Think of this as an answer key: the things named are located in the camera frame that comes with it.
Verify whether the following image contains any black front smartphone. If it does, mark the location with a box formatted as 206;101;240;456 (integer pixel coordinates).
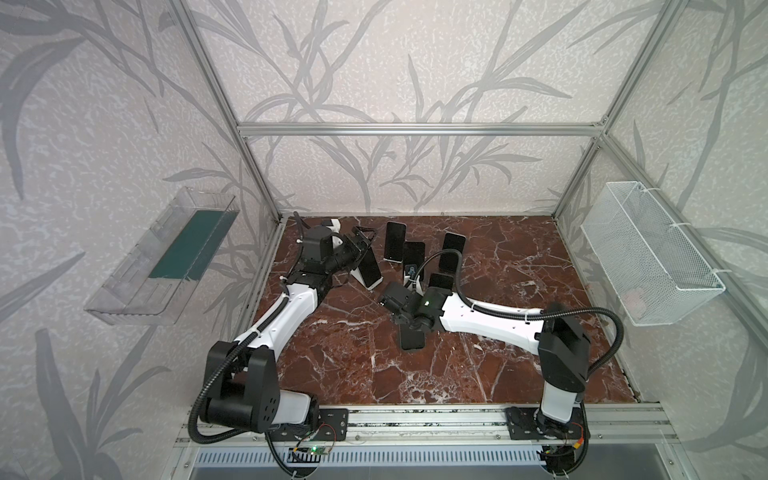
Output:
399;317;426;352

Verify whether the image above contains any black smartphone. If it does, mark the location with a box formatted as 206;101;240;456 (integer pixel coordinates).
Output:
399;317;426;352
402;241;426;283
428;272;454;291

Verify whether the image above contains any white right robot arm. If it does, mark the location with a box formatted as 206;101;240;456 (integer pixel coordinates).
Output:
379;282;591;424

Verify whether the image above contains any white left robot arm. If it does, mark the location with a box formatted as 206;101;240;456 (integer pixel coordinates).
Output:
187;219;376;444

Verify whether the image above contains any smartphone on white stand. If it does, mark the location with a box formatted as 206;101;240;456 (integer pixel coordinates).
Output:
358;249;383;289

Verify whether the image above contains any purple-edged smartphone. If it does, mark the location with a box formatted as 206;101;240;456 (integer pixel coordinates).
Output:
384;221;407;263

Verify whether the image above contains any green-edged smartphone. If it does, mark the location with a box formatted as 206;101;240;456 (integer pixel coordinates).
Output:
439;232;467;274

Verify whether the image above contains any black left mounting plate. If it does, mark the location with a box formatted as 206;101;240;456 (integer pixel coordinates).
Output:
270;408;350;442

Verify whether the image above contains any black mounting plate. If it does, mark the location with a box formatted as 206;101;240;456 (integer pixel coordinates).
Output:
270;408;350;442
504;406;589;444

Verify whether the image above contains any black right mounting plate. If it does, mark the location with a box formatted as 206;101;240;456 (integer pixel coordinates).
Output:
504;406;589;444

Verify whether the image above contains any green circuit board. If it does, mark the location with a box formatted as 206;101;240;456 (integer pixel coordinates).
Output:
291;445;334;462

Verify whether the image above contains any aluminium frame enclosure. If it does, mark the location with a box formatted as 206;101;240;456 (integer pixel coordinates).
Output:
167;0;768;337

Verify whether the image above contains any clear plastic wall bin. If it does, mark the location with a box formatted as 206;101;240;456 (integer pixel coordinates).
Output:
84;187;240;326

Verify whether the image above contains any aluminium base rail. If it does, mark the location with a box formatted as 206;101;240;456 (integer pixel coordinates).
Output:
173;403;679;448

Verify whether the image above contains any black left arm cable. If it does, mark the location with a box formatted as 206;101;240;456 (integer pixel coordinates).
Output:
187;296;289;445

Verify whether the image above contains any white wire mesh basket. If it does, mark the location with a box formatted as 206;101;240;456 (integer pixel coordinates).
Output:
581;181;726;327

